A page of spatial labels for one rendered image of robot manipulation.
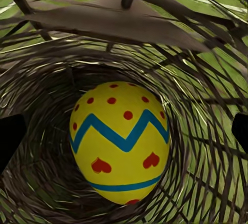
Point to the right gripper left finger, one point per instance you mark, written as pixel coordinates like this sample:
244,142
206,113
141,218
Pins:
12,131

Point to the wicker basket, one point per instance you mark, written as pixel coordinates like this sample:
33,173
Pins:
135,24

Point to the easter egg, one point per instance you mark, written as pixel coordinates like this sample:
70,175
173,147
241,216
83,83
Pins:
120,139

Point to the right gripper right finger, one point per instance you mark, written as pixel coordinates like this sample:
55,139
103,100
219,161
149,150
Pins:
240,130

